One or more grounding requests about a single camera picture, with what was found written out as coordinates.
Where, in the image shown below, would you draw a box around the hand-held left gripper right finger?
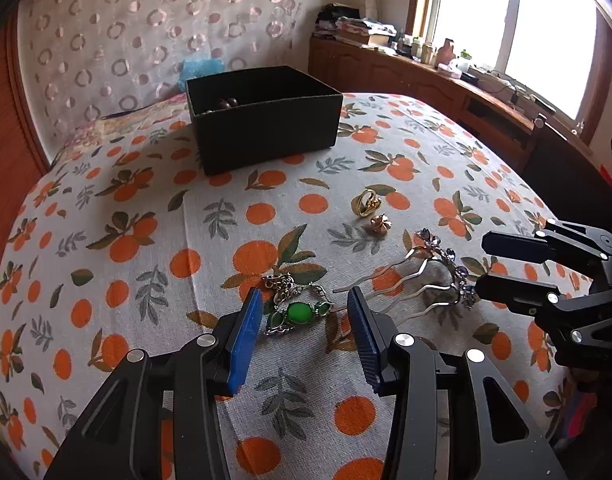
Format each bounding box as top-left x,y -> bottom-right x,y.
347,286 -> 569,480

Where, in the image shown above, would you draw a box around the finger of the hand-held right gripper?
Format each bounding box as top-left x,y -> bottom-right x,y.
482,217 -> 612,267
475,275 -> 610,321

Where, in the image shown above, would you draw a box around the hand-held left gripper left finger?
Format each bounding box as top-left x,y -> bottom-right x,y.
43,287 -> 264,480

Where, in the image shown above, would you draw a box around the green stone silver bracelet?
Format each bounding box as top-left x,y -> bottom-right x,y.
261,272 -> 337,337

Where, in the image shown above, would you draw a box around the silver hair comb purple flowers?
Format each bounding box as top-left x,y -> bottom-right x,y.
332,227 -> 479,318

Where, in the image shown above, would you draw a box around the black cardboard box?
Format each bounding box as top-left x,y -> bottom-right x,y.
185,65 -> 343,177

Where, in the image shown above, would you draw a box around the orange fruit print cloth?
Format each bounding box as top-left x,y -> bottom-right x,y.
0,92 -> 612,480

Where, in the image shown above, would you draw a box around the long wooden cabinet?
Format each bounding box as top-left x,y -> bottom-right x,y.
308,35 -> 602,181

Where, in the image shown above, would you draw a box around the row of small bottles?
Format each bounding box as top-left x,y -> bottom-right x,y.
396,30 -> 434,63

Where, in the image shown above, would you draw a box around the floral blanket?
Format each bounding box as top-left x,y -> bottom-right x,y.
61,95 -> 194,156

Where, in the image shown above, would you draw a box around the stack of books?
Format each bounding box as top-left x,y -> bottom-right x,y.
333,16 -> 397,51

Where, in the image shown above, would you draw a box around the blue plastic bag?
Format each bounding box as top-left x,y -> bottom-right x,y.
178,57 -> 222,91

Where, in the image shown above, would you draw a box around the pile of dark clothes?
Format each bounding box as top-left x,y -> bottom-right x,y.
316,4 -> 362,36

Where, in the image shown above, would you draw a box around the brown wooden wardrobe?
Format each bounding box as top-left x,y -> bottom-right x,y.
0,10 -> 52,281

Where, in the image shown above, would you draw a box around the sheer circle pattern curtain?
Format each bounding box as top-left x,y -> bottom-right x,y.
16,0 -> 312,156

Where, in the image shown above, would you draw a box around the gold ring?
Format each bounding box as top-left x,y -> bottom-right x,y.
354,189 -> 384,218

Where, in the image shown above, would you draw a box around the wooden frame window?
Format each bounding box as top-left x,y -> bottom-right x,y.
406,0 -> 612,146

